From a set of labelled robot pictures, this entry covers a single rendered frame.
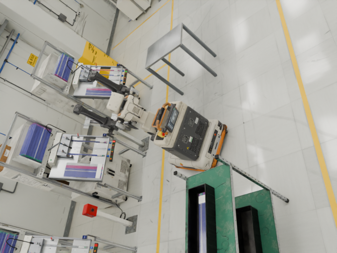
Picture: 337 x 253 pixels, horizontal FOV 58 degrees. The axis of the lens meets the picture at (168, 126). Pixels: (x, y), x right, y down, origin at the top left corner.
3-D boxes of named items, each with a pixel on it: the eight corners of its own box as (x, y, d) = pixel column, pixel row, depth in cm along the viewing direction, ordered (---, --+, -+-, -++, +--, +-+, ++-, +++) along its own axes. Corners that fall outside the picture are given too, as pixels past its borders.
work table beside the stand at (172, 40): (217, 76, 449) (180, 43, 403) (181, 95, 491) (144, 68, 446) (216, 54, 474) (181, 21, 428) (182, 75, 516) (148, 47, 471)
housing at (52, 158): (64, 137, 452) (62, 132, 441) (56, 167, 424) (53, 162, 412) (59, 137, 452) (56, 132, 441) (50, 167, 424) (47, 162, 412)
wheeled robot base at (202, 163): (229, 126, 381) (217, 117, 367) (214, 174, 363) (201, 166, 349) (191, 126, 433) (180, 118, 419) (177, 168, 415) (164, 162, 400)
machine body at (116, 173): (133, 161, 507) (102, 146, 472) (128, 202, 467) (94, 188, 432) (109, 172, 545) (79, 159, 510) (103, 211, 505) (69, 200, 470)
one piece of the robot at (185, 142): (217, 124, 378) (170, 90, 330) (204, 166, 362) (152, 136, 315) (197, 125, 404) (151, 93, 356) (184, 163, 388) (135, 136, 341)
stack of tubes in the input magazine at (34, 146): (51, 130, 434) (33, 121, 419) (41, 162, 405) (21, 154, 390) (47, 133, 442) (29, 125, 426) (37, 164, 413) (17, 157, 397)
